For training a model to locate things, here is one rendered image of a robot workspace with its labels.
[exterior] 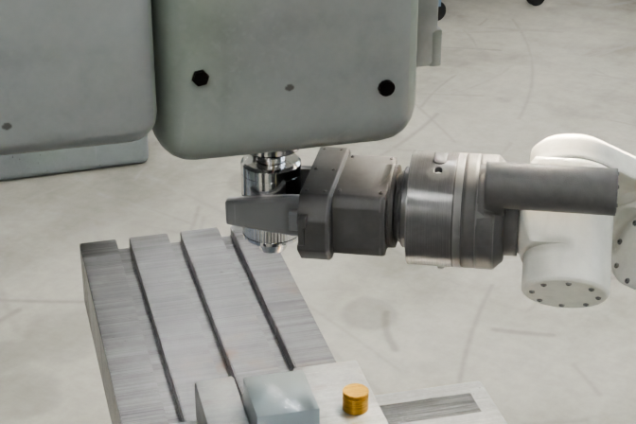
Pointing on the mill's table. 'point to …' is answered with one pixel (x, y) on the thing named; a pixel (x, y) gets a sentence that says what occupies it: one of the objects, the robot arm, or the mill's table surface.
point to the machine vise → (469, 410)
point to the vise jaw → (326, 378)
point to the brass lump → (355, 398)
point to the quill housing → (282, 46)
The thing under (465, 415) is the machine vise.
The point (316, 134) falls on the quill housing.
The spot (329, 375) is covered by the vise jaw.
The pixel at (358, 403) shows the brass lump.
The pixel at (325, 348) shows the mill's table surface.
